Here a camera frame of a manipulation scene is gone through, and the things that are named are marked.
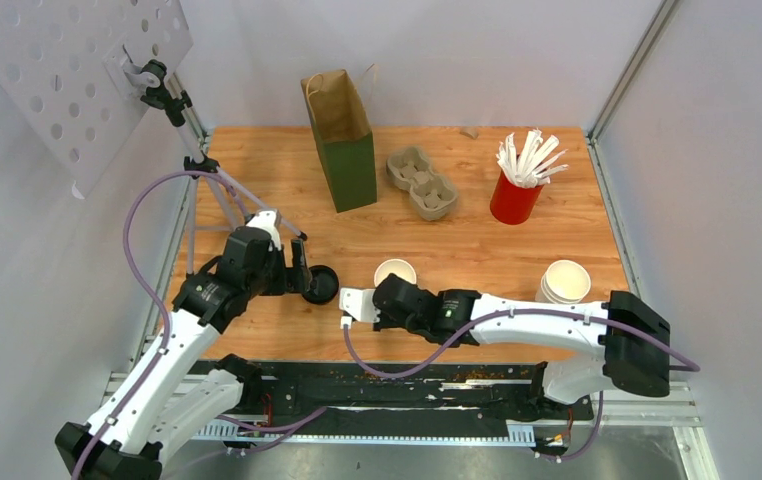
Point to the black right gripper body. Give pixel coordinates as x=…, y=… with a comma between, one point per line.
x=388, y=323

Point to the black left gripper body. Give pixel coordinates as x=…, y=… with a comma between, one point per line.
x=272, y=279

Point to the black coffee cup lid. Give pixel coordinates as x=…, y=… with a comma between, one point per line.
x=324, y=285

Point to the white paper coffee cup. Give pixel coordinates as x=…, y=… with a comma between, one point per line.
x=398, y=267

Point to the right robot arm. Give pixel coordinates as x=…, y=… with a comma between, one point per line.
x=617, y=344

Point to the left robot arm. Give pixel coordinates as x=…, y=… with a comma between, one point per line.
x=136, y=432

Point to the white tripod stand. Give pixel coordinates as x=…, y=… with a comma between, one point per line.
x=212, y=179

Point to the cardboard cup carrier stack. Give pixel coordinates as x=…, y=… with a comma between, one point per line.
x=430, y=193

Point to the white paper cup stack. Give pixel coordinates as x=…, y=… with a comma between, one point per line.
x=564, y=282

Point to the green paper bag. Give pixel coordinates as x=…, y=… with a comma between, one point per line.
x=343, y=138

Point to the red cylindrical straw holder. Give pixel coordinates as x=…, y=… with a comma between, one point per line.
x=511, y=204

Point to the wrapped white straws bundle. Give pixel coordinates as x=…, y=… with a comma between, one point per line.
x=534, y=164

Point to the white perforated board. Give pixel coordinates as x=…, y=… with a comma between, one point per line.
x=77, y=70

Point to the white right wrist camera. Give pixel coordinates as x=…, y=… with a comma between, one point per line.
x=357, y=305

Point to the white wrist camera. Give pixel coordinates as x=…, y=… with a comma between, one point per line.
x=269, y=221
x=357, y=305

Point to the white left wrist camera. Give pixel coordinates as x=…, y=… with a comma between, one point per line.
x=269, y=221

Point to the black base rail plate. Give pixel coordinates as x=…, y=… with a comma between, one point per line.
x=443, y=400

